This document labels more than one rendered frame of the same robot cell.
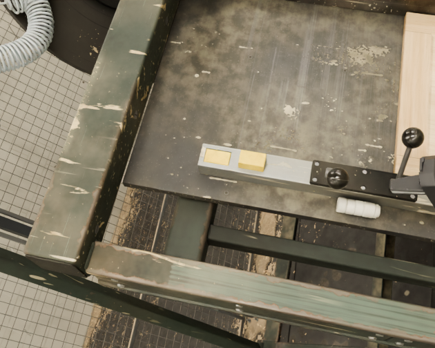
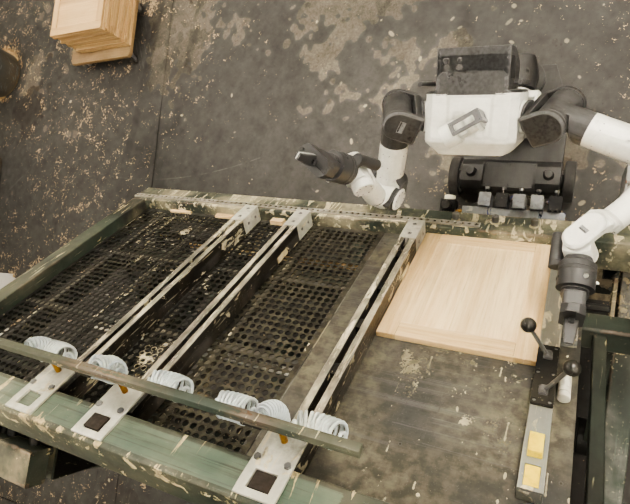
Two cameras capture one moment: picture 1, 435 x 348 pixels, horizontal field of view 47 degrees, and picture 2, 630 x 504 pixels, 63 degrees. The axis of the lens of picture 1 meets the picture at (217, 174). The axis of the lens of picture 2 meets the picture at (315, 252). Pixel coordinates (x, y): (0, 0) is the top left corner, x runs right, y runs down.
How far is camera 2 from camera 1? 0.95 m
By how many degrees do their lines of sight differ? 56
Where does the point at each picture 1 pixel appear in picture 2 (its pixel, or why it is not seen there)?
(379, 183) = (547, 364)
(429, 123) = (482, 336)
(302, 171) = (540, 412)
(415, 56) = (420, 333)
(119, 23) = not seen: outside the picture
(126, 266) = not seen: outside the picture
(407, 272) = (601, 379)
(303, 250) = (598, 442)
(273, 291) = not seen: outside the picture
